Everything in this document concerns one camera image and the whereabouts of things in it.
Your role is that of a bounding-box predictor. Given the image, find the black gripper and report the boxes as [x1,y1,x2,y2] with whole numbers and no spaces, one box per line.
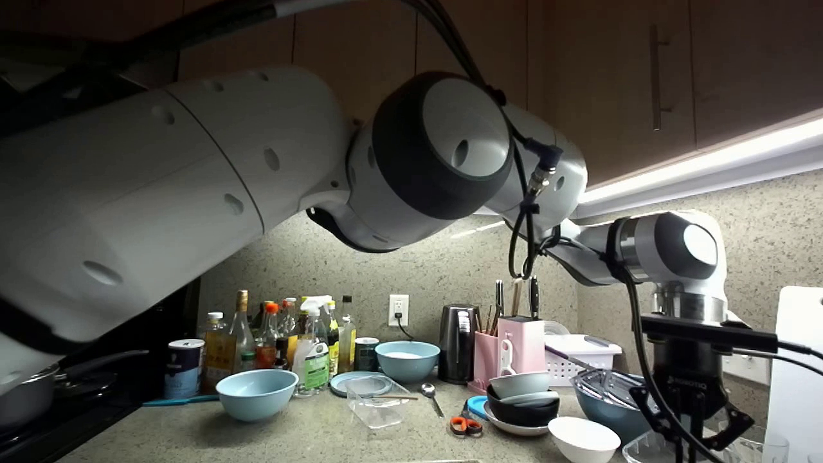
[630,355,753,451]

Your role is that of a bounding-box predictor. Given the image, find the clear glass bowl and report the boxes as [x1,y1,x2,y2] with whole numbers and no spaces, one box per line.
[624,429,679,463]

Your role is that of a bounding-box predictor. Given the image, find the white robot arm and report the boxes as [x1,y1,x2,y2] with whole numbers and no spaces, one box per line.
[0,0,751,456]

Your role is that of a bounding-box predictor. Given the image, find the large dark blue bowl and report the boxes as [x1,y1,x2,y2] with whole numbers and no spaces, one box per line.
[575,367,651,442]

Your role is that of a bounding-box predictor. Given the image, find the small white bowl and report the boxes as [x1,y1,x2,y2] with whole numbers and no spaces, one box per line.
[549,416,620,463]

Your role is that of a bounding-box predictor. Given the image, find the light blue back bowl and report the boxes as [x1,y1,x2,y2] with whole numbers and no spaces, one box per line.
[377,339,441,383]

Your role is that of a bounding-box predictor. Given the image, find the light blue bowl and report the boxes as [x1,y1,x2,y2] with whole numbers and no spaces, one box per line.
[377,339,441,383]
[217,367,299,422]

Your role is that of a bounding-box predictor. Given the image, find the light blue front bowl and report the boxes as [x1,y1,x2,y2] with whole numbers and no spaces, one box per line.
[217,367,299,422]

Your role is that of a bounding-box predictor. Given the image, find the white cutting board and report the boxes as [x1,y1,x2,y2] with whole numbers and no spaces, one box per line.
[768,286,823,463]

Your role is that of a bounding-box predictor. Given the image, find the white dish basket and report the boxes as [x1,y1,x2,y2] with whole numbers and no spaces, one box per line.
[546,334,624,385]

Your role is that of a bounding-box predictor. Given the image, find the stacked grey black bowls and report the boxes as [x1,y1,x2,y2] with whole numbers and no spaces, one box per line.
[486,374,562,428]

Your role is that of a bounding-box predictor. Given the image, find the pink knife block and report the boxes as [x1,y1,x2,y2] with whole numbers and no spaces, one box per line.
[472,282,546,392]

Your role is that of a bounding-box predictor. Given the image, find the blue lid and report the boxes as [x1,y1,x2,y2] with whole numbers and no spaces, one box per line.
[465,397,490,419]

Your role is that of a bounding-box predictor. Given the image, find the black electric kettle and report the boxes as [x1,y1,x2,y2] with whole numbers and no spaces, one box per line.
[441,304,476,383]

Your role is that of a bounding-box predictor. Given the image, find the metal spoon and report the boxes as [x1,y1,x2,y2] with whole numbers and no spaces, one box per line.
[420,383,445,416]

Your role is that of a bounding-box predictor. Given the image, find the clear rectangular container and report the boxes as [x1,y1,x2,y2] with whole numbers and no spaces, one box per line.
[348,380,416,433]

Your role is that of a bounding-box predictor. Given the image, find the light blue plate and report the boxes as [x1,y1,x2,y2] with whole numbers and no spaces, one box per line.
[329,371,391,398]

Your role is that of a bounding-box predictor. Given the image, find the yellow cap oil bottle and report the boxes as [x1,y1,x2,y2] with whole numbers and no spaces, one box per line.
[338,295,356,374]

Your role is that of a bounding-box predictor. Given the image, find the clear spray bottle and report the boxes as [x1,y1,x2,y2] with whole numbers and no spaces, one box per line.
[294,295,334,393]

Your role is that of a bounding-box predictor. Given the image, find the red cap sauce bottle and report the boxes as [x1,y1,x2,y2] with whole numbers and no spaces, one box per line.
[256,301,280,367]

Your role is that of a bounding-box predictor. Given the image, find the white salt canister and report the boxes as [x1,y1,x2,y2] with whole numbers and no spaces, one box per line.
[164,337,206,398]

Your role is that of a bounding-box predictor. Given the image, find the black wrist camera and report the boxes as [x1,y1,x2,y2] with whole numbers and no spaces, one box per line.
[640,316,780,353]

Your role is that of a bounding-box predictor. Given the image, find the red handled scissors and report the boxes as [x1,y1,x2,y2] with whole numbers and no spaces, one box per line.
[451,416,483,437]

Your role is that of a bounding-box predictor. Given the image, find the white wall outlet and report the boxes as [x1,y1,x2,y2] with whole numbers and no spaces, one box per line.
[388,294,413,326]

